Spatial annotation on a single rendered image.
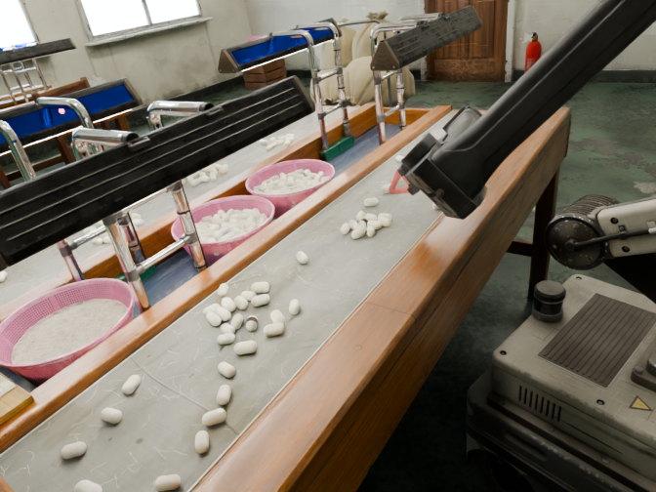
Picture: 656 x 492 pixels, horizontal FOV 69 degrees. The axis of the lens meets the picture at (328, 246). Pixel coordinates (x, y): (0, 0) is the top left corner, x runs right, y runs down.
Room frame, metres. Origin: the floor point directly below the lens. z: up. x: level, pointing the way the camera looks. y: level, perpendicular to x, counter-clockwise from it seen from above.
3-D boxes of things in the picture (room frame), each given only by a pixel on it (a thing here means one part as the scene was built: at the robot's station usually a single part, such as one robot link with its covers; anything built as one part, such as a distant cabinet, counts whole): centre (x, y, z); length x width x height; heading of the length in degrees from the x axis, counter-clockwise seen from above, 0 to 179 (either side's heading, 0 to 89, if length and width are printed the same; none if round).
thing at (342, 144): (1.80, -0.03, 0.90); 0.20 x 0.19 x 0.45; 141
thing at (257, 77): (6.86, 0.48, 0.32); 0.42 x 0.42 x 0.64; 47
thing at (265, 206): (1.13, 0.25, 0.72); 0.27 x 0.27 x 0.10
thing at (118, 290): (0.78, 0.53, 0.72); 0.27 x 0.27 x 0.10
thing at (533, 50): (4.83, -2.28, 0.25); 0.18 x 0.14 x 0.49; 137
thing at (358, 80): (4.12, -0.56, 0.40); 0.74 x 0.56 x 0.38; 138
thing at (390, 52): (1.50, -0.40, 1.08); 0.62 x 0.08 x 0.07; 141
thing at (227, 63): (1.85, 0.03, 1.08); 0.62 x 0.08 x 0.07; 141
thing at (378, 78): (1.55, -0.34, 0.90); 0.20 x 0.19 x 0.45; 141
